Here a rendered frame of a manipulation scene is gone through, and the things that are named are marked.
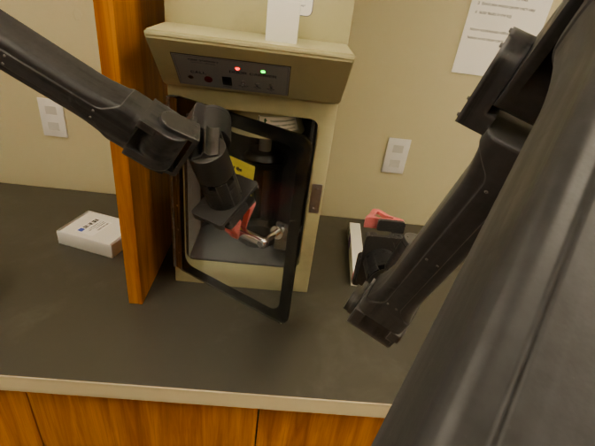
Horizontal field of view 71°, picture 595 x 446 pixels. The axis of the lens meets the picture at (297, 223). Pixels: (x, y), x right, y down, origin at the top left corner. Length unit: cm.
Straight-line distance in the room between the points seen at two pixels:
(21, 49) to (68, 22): 76
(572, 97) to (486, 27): 114
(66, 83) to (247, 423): 70
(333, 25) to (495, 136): 51
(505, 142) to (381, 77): 96
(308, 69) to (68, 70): 34
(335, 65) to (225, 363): 58
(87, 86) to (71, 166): 93
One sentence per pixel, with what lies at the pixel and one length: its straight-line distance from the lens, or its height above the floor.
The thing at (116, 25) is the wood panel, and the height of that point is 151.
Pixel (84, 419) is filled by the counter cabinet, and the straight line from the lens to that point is 103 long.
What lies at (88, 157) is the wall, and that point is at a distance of 147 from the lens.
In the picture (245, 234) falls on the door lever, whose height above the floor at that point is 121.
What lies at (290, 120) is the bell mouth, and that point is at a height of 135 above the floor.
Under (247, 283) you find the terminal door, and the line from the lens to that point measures 87.
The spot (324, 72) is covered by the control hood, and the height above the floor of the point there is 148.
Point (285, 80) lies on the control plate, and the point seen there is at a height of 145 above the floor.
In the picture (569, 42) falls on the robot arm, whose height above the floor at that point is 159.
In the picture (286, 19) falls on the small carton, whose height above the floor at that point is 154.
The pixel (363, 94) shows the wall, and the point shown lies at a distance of 127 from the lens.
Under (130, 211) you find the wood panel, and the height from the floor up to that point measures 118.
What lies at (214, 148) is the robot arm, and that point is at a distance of 61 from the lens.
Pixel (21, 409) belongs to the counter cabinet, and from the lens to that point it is 106.
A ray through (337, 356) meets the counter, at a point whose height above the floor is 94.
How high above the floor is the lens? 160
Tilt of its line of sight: 30 degrees down
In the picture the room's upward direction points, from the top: 8 degrees clockwise
